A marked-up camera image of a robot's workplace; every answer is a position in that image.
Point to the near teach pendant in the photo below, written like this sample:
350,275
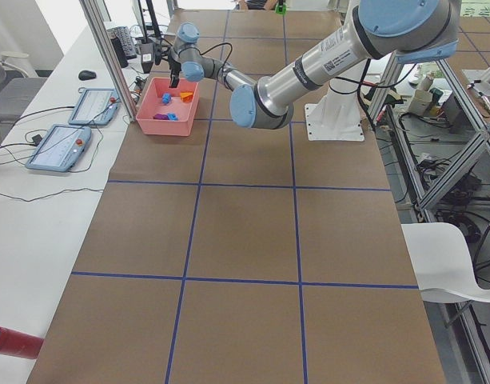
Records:
60,148

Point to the orange toy block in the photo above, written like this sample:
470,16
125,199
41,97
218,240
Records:
186,97

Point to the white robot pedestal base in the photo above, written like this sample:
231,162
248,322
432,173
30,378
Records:
340,112

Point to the aluminium frame post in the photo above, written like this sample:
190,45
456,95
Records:
95,21

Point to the purple toy block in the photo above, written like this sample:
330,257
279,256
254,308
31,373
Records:
161,117

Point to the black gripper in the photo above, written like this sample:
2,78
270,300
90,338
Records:
174,72

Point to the red cylinder bottle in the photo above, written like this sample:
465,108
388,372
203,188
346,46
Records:
18,344

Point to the small blue toy block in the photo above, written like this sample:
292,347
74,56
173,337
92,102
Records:
166,98

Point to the white chair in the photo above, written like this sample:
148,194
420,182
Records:
442,263

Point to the black keyboard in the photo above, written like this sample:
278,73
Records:
123,45

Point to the pink plastic box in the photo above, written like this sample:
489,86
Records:
152,104

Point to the far teach pendant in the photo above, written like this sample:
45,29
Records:
95,107

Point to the green toy block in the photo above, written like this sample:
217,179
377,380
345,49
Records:
281,8

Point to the teach pendant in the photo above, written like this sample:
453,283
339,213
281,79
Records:
60,148
95,107

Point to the long blue toy block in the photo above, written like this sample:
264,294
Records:
172,117

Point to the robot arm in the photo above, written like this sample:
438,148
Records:
415,31

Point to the black computer mouse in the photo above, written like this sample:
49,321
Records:
86,75

